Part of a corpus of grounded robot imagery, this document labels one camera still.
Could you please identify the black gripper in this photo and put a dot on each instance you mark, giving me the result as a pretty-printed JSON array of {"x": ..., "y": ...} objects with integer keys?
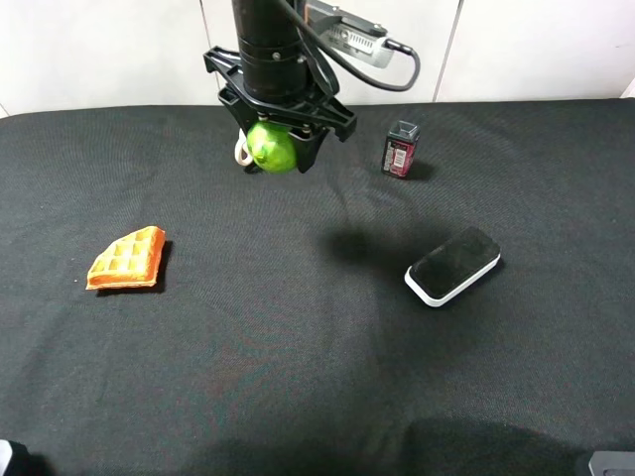
[{"x": 311, "y": 107}]

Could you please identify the green lime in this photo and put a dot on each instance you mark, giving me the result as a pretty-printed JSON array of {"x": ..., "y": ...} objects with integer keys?
[{"x": 271, "y": 148}]

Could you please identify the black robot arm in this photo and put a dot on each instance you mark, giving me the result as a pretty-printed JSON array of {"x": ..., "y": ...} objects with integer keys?
[{"x": 279, "y": 77}]

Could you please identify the white black object bottom left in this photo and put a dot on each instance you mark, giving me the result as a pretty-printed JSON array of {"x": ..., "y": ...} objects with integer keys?
[{"x": 14, "y": 458}]

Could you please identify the grey object bottom right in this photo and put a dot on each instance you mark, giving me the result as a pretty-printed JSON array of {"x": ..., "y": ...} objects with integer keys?
[{"x": 612, "y": 463}]

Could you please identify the cream ceramic teapot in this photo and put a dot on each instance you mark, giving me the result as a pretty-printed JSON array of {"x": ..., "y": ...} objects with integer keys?
[{"x": 241, "y": 152}]

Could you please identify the dark red small box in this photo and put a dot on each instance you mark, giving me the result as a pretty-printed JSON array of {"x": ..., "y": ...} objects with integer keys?
[{"x": 399, "y": 149}]

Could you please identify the black white eraser block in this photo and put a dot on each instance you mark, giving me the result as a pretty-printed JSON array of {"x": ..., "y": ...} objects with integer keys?
[{"x": 454, "y": 266}]

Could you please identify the orange waffle piece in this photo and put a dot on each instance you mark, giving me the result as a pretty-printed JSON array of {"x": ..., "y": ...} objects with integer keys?
[{"x": 132, "y": 261}]

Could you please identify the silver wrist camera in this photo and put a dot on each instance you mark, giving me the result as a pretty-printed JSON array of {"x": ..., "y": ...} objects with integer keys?
[{"x": 352, "y": 35}]

